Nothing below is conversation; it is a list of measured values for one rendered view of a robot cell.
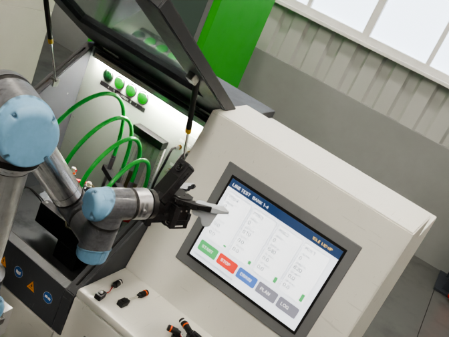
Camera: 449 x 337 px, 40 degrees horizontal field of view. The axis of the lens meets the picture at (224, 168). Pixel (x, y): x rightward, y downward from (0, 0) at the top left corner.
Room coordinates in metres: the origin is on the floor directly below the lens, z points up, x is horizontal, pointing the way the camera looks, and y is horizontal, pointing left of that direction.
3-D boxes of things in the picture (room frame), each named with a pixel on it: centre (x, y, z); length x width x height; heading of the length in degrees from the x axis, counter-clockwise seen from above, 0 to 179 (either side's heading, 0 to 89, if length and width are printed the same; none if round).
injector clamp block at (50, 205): (1.82, 0.36, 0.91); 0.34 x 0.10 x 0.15; 67
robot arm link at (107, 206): (1.22, 0.20, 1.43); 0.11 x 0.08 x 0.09; 136
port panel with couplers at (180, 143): (2.01, 0.14, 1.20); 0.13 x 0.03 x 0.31; 67
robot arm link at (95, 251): (1.23, 0.21, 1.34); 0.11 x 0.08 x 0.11; 46
